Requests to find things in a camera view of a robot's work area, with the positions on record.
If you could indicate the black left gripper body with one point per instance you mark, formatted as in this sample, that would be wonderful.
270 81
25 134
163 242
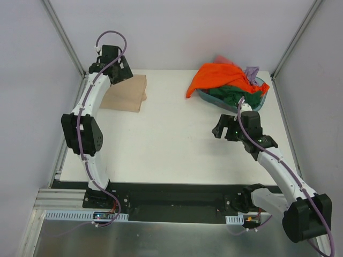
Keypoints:
122 70

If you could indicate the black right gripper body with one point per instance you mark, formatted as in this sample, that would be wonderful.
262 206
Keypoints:
227 128

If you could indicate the beige t shirt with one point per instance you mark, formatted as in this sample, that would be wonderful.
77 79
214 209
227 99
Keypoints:
127 95

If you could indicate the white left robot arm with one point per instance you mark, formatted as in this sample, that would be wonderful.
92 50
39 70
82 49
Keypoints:
81 131

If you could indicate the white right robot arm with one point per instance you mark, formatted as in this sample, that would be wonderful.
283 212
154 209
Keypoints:
303 213

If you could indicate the green t shirt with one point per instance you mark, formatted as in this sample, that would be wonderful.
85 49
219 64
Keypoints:
231 95

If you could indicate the lilac t shirt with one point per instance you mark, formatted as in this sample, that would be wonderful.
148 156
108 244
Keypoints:
251 74

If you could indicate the orange t shirt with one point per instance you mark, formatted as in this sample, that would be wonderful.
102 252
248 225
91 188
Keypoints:
212 75

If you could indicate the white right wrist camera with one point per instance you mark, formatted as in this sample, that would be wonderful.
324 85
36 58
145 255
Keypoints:
243 107

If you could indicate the left aluminium frame post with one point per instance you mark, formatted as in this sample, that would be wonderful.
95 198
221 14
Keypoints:
52 14

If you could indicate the aluminium frame post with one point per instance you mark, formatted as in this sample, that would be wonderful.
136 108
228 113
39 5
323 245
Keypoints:
314 8
52 14

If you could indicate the right white cable duct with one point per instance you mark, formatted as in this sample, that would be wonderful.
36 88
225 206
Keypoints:
241 219

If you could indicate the white cable duct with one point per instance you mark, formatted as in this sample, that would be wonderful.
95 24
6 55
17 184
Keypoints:
75 215
241 219

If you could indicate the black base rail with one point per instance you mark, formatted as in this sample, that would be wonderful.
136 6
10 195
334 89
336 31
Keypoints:
152 202

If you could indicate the right aluminium frame post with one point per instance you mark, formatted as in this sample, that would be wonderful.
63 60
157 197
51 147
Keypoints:
314 8

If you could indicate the left white cable duct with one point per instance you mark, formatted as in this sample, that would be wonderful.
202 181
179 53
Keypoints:
75 215

